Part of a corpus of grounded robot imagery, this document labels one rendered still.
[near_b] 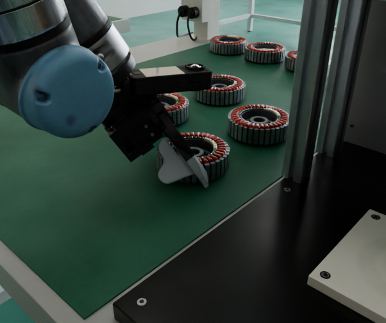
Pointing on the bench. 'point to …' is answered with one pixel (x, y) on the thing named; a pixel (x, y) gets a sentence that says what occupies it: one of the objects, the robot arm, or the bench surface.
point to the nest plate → (369, 270)
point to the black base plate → (274, 248)
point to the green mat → (118, 188)
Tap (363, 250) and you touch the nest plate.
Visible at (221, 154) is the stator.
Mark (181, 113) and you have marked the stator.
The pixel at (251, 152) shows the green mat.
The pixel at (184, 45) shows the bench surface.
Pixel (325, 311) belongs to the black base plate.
